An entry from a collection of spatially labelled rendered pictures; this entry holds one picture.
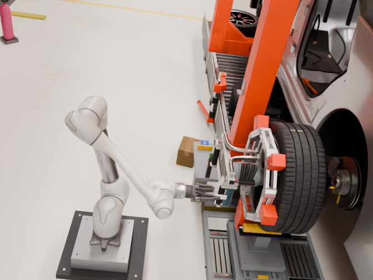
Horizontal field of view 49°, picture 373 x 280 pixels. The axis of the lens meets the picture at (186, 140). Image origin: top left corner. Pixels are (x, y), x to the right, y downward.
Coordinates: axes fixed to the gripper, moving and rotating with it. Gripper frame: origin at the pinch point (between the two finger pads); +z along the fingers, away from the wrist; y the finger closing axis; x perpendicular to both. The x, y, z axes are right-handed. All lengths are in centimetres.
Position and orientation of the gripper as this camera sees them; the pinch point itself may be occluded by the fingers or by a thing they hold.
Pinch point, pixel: (220, 194)
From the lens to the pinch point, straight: 231.2
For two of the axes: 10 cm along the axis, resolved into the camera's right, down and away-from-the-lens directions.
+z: 9.9, 1.0, 1.0
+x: 1.4, -7.9, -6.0
